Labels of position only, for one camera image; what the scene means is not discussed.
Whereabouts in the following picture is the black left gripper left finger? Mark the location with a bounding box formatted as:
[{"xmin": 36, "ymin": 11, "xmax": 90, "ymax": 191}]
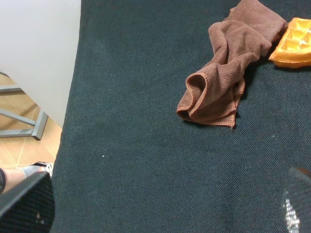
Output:
[{"xmin": 0, "ymin": 172, "xmax": 55, "ymax": 233}]

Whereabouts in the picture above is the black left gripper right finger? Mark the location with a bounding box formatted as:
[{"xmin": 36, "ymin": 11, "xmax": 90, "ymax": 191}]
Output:
[{"xmin": 282, "ymin": 167, "xmax": 311, "ymax": 233}]

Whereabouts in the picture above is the person's foot with sandal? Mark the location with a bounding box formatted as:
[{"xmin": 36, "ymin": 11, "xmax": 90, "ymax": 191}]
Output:
[{"xmin": 0, "ymin": 162, "xmax": 54, "ymax": 194}]

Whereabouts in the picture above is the black fabric table cover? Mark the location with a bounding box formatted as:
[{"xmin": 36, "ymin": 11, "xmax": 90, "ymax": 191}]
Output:
[{"xmin": 51, "ymin": 0, "xmax": 311, "ymax": 233}]

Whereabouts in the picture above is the brown microfiber cloth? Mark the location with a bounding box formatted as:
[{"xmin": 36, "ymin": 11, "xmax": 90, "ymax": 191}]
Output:
[{"xmin": 176, "ymin": 0, "xmax": 288, "ymax": 127}]

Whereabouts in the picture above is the orange waffle slice toy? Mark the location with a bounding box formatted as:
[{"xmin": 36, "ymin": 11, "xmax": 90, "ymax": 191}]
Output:
[{"xmin": 269, "ymin": 17, "xmax": 311, "ymax": 68}]

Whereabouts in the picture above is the grey metal table frame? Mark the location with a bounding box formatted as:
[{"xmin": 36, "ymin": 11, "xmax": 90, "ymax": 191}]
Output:
[{"xmin": 0, "ymin": 72, "xmax": 48, "ymax": 141}]

